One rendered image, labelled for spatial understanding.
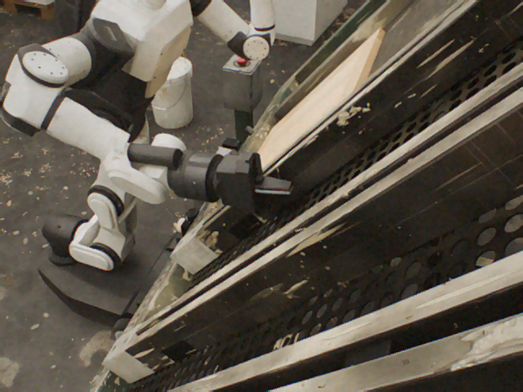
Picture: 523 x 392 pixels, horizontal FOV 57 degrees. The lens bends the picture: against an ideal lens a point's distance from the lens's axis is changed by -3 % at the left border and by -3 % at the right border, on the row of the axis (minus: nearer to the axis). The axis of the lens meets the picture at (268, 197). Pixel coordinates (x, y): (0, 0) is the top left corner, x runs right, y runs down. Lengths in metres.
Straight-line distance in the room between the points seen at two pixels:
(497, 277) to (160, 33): 1.10
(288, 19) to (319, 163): 3.32
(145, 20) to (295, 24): 2.90
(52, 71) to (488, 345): 0.81
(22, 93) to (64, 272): 1.43
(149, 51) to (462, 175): 0.96
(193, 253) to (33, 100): 0.47
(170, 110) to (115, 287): 1.35
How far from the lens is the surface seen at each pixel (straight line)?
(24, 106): 0.92
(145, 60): 1.27
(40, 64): 0.92
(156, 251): 2.22
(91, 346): 2.21
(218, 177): 0.84
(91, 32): 1.14
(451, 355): 0.26
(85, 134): 0.90
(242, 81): 1.85
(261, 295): 0.61
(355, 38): 1.45
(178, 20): 1.34
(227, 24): 1.53
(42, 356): 2.26
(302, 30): 4.08
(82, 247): 2.10
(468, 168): 0.41
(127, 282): 2.14
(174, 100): 3.07
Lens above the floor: 1.82
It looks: 43 degrees down
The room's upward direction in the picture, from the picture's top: straight up
